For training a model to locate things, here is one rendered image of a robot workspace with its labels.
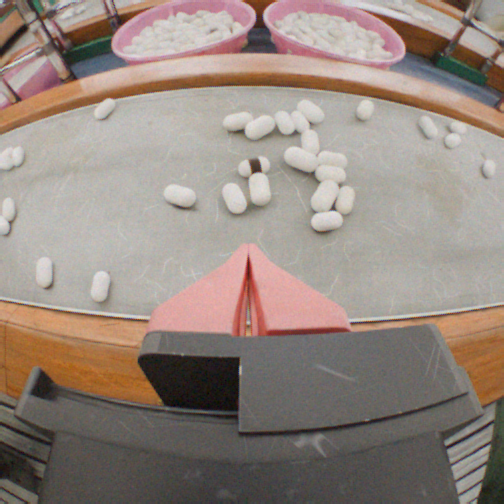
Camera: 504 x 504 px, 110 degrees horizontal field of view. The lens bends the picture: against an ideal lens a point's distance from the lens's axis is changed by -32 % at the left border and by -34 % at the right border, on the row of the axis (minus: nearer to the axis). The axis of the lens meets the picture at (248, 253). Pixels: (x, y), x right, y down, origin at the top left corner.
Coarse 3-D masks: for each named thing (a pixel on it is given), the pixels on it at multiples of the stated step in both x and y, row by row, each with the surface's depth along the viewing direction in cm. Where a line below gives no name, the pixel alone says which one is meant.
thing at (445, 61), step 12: (480, 0) 21; (468, 12) 25; (468, 24) 28; (456, 36) 33; (492, 36) 28; (444, 48) 39; (432, 60) 44; (444, 60) 41; (456, 60) 40; (492, 60) 34; (456, 72) 43; (468, 72) 42; (480, 72) 40; (480, 84) 43
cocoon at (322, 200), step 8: (320, 184) 25; (328, 184) 24; (336, 184) 25; (320, 192) 24; (328, 192) 24; (336, 192) 24; (312, 200) 25; (320, 200) 24; (328, 200) 24; (320, 208) 24; (328, 208) 24
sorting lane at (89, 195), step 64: (64, 128) 30; (128, 128) 29; (192, 128) 29; (320, 128) 29; (384, 128) 29; (448, 128) 30; (0, 192) 28; (64, 192) 27; (128, 192) 27; (384, 192) 27; (448, 192) 27; (0, 256) 25; (64, 256) 25; (128, 256) 25; (192, 256) 25; (320, 256) 25; (384, 256) 25; (448, 256) 25
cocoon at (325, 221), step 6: (318, 216) 24; (324, 216) 24; (330, 216) 24; (336, 216) 24; (312, 222) 24; (318, 222) 24; (324, 222) 24; (330, 222) 24; (336, 222) 24; (318, 228) 24; (324, 228) 24; (330, 228) 24; (336, 228) 24
